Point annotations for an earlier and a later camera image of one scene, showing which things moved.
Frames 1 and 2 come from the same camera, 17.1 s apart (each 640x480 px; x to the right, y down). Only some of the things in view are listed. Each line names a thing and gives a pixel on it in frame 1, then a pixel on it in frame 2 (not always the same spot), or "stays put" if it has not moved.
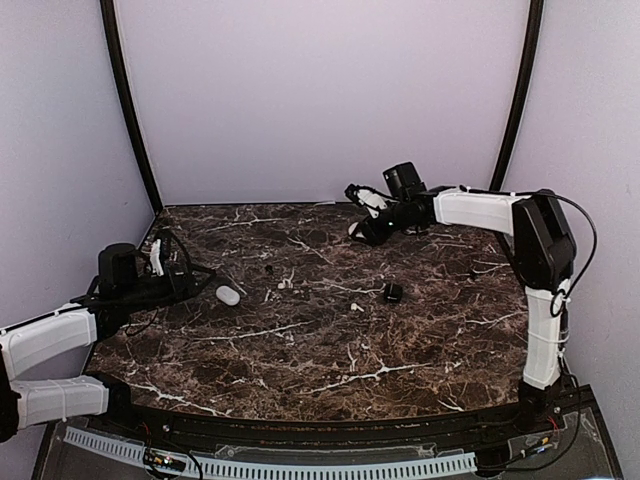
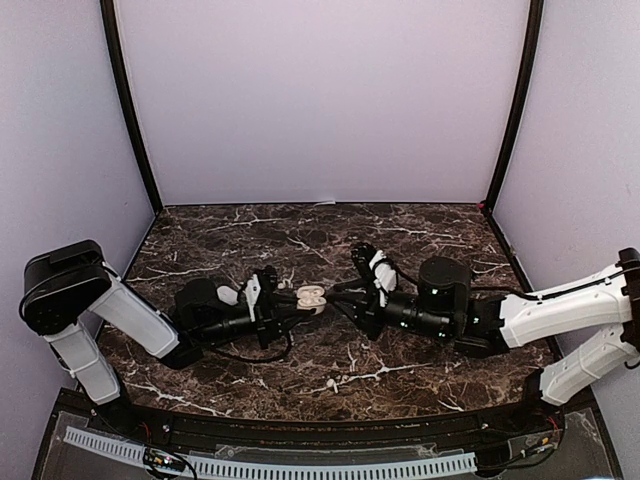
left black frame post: [110, 27] stays put
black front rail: [500, 422] stays put
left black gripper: [185, 278] → [268, 317]
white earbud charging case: [228, 295] stays put
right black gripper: [373, 234] → [366, 305]
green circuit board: [163, 459] stays put
